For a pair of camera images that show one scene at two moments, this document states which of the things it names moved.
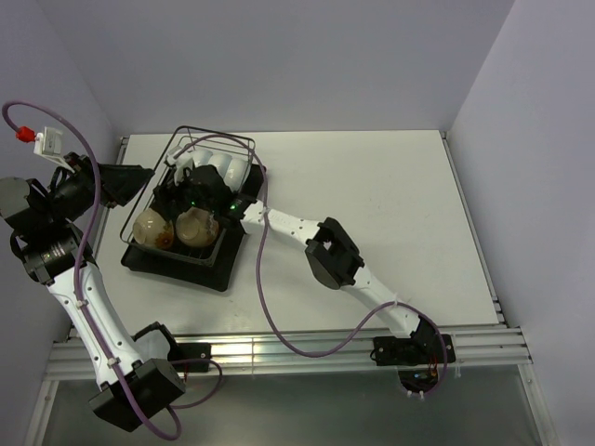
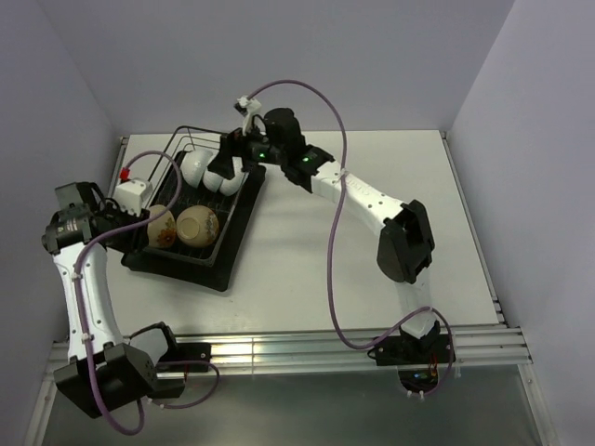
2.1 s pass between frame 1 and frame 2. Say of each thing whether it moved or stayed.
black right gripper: moved
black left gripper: moved
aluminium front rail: stayed
